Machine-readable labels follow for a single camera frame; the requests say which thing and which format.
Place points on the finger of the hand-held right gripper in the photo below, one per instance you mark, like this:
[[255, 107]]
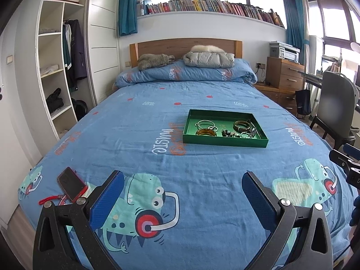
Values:
[[341, 159], [351, 149]]

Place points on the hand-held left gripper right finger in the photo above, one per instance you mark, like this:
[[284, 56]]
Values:
[[257, 199]]

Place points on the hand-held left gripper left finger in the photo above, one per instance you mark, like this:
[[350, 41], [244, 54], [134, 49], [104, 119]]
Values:
[[108, 199]]

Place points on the dark brown bangle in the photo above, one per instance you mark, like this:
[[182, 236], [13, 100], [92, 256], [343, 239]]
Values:
[[234, 126]]

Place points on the green jewelry tray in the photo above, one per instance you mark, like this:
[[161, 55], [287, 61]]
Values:
[[197, 140]]

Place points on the large silver bangle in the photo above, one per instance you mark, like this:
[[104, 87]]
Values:
[[197, 124]]

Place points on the red smartphone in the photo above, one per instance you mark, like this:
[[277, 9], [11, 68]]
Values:
[[70, 184]]

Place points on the grey desk chair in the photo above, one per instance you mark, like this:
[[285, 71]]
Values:
[[337, 104]]

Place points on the blue printed bed sheet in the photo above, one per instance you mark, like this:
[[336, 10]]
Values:
[[168, 180]]

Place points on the navy tote bag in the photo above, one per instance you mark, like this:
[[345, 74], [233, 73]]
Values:
[[303, 102]]

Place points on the computer monitor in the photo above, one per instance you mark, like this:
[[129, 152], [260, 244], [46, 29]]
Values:
[[357, 77]]

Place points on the light shoes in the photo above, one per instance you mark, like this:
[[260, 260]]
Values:
[[63, 132]]

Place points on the grey desk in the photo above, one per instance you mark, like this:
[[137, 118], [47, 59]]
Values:
[[309, 76]]

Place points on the amber bangle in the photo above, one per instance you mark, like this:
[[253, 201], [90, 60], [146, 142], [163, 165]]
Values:
[[198, 132]]

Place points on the wooden nightstand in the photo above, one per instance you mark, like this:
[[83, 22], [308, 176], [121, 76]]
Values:
[[275, 95]]

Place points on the black bag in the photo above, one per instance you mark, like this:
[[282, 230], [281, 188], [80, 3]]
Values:
[[78, 108]]

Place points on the white desk lamp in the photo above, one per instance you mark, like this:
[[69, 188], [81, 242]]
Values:
[[355, 47]]

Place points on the black folded garment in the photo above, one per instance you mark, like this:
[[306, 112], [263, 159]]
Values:
[[54, 99]]

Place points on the white printer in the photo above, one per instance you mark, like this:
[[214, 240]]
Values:
[[284, 51]]

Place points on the long teal curtain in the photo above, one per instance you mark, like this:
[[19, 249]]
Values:
[[294, 25]]

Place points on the white folded cloth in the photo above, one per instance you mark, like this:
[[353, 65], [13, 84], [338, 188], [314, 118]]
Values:
[[50, 69]]

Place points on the grey plush blanket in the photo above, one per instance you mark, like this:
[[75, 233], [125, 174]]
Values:
[[153, 61]]

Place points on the rolled blue quilt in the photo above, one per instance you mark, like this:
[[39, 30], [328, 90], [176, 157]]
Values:
[[182, 74]]

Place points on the hanging dark clothes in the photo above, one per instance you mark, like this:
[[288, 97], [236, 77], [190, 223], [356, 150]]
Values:
[[76, 56]]

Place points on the grey down jacket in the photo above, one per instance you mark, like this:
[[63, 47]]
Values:
[[208, 59]]

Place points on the white open wardrobe shelf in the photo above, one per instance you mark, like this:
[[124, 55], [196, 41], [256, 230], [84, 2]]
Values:
[[50, 53]]

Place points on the wooden headboard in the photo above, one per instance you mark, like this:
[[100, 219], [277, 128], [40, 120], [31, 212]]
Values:
[[157, 47]]

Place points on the white wardrobe door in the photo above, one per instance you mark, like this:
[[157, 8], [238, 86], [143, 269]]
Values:
[[104, 39]]

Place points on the short teal curtain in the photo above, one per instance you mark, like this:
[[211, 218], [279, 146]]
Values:
[[128, 8]]

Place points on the row of books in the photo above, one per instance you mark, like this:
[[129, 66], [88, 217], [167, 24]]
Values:
[[211, 5]]

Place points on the wall light switch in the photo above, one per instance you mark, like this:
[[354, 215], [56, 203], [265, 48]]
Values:
[[10, 59]]

